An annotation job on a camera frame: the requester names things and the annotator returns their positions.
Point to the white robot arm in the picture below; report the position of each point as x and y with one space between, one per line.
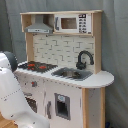
13 105

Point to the wooden toy kitchen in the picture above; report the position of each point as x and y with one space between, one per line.
87 97

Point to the grey toy sink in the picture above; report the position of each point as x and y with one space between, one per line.
72 74

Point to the black toy faucet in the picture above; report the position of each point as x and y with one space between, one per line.
81 63

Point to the black toy stovetop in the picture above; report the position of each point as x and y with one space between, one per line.
37 66

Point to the red oven knob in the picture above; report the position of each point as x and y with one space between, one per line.
34 84

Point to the grey ice dispenser panel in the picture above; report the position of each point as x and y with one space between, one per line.
62 106

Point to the toy microwave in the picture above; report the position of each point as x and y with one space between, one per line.
73 23

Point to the grey range hood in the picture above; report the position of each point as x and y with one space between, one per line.
41 23

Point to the toy oven door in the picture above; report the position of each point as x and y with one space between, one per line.
33 101

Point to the grey fridge door handle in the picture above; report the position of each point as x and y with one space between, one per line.
48 109

